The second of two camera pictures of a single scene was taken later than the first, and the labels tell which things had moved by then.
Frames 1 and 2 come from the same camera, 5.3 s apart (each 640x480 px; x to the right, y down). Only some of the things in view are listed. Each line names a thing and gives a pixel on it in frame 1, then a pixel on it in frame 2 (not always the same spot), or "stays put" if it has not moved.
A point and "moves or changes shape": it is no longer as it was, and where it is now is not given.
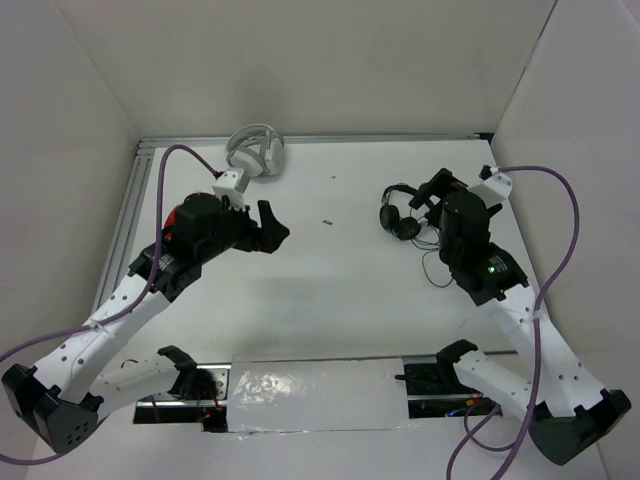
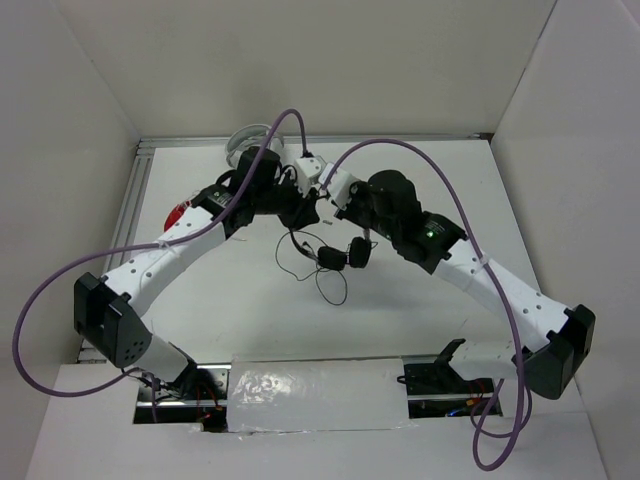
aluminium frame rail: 135,177 stays put
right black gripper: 437,185 → 357,189
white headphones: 258,149 stays put
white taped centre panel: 272,393 stays put
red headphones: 171,219 stays put
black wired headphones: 423,234 moves or changes shape
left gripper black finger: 274,232 → 303,214
